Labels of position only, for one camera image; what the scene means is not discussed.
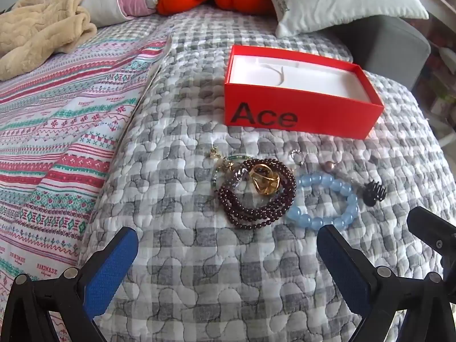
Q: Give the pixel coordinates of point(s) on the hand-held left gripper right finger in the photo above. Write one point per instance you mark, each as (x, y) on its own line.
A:
(342, 274)

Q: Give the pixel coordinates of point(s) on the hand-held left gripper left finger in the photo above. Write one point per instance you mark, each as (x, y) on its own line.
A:
(107, 270)

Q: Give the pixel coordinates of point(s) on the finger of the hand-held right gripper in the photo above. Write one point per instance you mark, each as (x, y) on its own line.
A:
(431, 229)

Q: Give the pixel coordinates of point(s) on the black hair claw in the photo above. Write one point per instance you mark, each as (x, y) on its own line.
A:
(372, 196)

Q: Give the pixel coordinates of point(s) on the red cardboard box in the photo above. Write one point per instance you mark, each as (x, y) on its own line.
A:
(320, 114)

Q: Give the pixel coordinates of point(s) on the grey checked quilt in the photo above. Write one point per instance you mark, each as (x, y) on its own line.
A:
(199, 274)

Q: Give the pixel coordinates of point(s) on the striped patterned bed sheet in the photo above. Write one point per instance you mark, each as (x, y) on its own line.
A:
(64, 121)

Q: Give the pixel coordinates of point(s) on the small gold earring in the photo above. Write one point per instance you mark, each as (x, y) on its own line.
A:
(228, 162)

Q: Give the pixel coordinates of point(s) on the gold star earring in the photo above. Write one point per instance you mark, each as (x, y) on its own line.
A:
(215, 152)

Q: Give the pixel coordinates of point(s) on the grey upholstered headboard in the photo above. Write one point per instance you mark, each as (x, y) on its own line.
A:
(388, 50)

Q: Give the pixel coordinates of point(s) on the white pillow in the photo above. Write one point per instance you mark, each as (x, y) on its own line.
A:
(331, 3)

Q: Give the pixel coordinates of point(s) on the beige fleece blanket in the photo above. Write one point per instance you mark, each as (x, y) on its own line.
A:
(39, 32)

